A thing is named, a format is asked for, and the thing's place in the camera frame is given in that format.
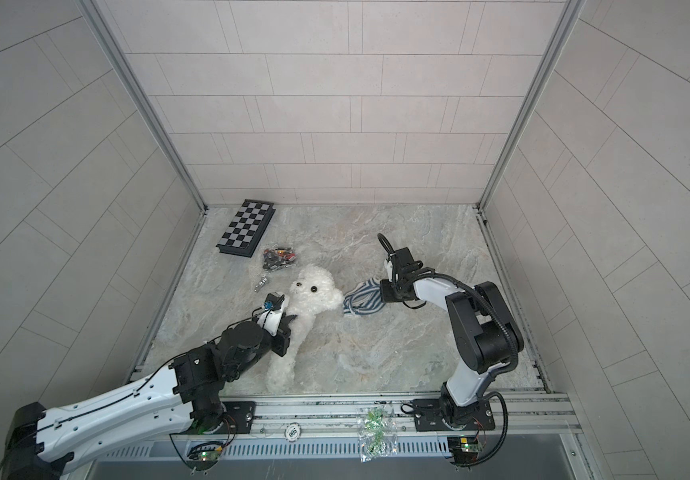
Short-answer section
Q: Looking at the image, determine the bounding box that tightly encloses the blue white striped shirt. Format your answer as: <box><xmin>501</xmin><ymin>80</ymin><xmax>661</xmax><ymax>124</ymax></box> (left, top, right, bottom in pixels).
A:
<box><xmin>343</xmin><ymin>278</ymin><xmax>386</xmax><ymax>316</ymax></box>

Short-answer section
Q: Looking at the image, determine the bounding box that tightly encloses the white teddy bear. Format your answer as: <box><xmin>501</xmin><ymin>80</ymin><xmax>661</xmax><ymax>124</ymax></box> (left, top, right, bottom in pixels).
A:
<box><xmin>266</xmin><ymin>265</ymin><xmax>344</xmax><ymax>394</ymax></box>

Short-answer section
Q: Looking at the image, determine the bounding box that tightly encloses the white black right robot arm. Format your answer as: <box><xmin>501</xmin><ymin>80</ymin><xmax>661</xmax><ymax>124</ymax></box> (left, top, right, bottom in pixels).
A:
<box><xmin>380</xmin><ymin>244</ymin><xmax>524</xmax><ymax>422</ymax></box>

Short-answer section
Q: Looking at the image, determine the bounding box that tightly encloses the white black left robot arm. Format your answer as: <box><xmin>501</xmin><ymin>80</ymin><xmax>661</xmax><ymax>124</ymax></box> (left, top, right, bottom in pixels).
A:
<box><xmin>0</xmin><ymin>314</ymin><xmax>295</xmax><ymax>479</ymax></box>

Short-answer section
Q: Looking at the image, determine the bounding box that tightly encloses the small silver chess piece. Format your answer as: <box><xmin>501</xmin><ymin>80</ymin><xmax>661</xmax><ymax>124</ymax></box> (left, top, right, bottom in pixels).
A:
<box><xmin>254</xmin><ymin>275</ymin><xmax>270</xmax><ymax>292</ymax></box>

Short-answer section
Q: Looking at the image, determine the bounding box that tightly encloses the clear bag of toy bricks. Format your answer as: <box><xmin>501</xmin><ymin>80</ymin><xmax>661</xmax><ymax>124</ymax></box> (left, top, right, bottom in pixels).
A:
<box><xmin>262</xmin><ymin>246</ymin><xmax>297</xmax><ymax>271</ymax></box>

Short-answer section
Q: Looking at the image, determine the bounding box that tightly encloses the folded black white chessboard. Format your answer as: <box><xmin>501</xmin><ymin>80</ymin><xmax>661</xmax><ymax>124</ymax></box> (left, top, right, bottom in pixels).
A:
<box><xmin>216</xmin><ymin>199</ymin><xmax>275</xmax><ymax>258</ymax></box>

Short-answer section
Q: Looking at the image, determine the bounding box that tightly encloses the clear bag of green parts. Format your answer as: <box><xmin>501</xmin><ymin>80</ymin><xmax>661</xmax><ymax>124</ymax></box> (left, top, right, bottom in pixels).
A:
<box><xmin>358</xmin><ymin>405</ymin><xmax>398</xmax><ymax>462</ymax></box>

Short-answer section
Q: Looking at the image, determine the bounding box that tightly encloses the left green circuit board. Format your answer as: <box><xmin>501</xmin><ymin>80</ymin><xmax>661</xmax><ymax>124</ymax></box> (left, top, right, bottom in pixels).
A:
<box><xmin>187</xmin><ymin>441</ymin><xmax>226</xmax><ymax>470</ymax></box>

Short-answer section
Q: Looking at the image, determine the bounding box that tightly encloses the green circuit board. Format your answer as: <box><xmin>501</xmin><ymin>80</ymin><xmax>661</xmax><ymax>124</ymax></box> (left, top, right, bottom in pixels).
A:
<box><xmin>447</xmin><ymin>436</ymin><xmax>482</xmax><ymax>465</ymax></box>
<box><xmin>187</xmin><ymin>441</ymin><xmax>226</xmax><ymax>470</ymax></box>

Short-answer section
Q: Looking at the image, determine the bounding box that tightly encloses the right green circuit board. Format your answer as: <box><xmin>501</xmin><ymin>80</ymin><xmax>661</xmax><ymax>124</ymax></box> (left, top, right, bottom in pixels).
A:
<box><xmin>447</xmin><ymin>436</ymin><xmax>482</xmax><ymax>465</ymax></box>

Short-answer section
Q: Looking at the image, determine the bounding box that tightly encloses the black corrugated cable hose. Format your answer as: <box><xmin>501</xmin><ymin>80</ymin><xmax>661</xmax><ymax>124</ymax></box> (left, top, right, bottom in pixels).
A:
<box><xmin>377</xmin><ymin>233</ymin><xmax>523</xmax><ymax>379</ymax></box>

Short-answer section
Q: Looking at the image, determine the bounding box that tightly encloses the aluminium corner post right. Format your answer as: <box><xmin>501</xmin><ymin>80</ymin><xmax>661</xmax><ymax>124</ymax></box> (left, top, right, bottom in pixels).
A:
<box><xmin>478</xmin><ymin>0</ymin><xmax>585</xmax><ymax>212</ymax></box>

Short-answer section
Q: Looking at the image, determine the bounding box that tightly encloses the aluminium corner post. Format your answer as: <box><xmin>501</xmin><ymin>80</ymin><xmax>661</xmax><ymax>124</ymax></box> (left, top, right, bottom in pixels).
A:
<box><xmin>478</xmin><ymin>0</ymin><xmax>585</xmax><ymax>212</ymax></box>
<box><xmin>76</xmin><ymin>0</ymin><xmax>208</xmax><ymax>214</ymax></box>

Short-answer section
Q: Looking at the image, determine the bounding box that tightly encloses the aluminium corner post left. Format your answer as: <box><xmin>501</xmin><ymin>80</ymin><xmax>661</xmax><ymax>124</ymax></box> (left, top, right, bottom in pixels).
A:
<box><xmin>76</xmin><ymin>0</ymin><xmax>208</xmax><ymax>214</ymax></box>

